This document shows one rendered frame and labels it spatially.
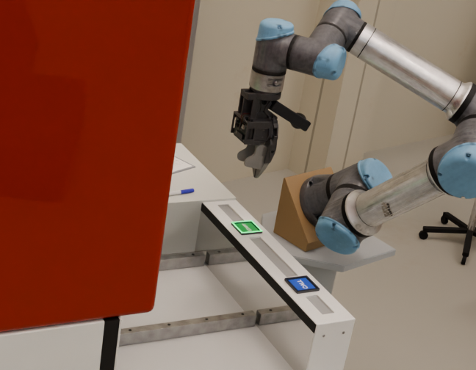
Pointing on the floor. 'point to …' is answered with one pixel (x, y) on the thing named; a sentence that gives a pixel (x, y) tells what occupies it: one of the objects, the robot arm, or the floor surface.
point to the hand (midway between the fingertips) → (259, 172)
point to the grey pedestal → (336, 260)
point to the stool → (460, 227)
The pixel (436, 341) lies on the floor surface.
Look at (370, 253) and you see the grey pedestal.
